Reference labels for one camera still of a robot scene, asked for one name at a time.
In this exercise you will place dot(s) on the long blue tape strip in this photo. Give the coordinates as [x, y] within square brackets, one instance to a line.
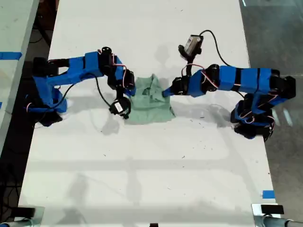
[10, 55]

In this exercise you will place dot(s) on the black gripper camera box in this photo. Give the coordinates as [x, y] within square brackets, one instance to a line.
[119, 107]
[194, 44]

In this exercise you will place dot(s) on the grey metal pipe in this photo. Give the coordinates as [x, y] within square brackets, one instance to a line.
[14, 223]
[281, 222]

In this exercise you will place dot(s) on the pale green T-shirt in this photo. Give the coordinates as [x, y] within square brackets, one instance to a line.
[151, 106]

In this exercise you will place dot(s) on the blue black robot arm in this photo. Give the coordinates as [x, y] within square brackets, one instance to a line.
[71, 71]
[246, 79]

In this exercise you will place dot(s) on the small black box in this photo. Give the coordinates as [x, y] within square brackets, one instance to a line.
[272, 209]
[23, 212]

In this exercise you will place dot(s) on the black camera stalk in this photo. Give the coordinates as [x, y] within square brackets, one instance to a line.
[182, 50]
[120, 93]

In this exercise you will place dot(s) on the metal corner bracket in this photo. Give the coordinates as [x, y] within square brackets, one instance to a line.
[39, 211]
[256, 210]

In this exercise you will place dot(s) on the grey side table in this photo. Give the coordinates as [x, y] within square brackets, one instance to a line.
[14, 47]

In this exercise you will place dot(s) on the small blue tape square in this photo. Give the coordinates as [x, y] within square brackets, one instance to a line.
[268, 194]

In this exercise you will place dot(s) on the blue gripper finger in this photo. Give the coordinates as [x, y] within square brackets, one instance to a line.
[132, 92]
[168, 92]

